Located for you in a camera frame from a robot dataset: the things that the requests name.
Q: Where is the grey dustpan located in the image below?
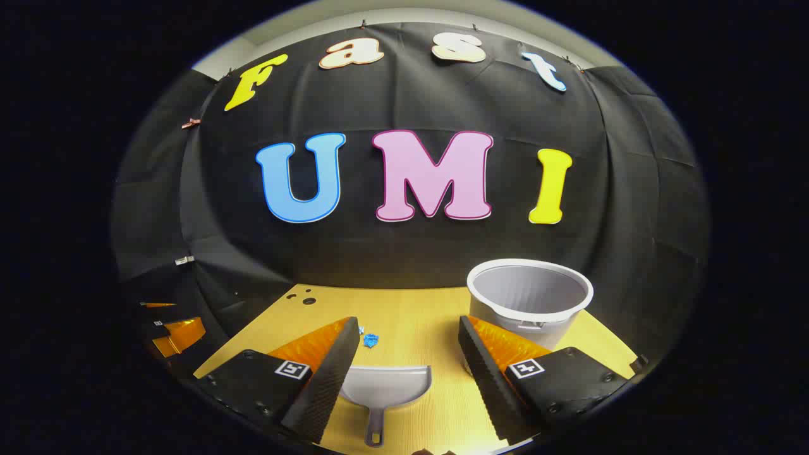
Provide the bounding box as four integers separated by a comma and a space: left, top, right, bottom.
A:
339, 365, 433, 448

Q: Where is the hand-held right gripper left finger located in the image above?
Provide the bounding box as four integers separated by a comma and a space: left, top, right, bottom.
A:
193, 316, 362, 444

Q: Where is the wooden desktop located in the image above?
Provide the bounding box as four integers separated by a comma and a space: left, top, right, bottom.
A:
193, 283, 639, 455

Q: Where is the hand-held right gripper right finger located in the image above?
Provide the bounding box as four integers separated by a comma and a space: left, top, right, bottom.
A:
458, 315, 631, 443

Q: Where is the white garbage bin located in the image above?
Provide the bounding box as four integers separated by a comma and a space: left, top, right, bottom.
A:
463, 258, 595, 377

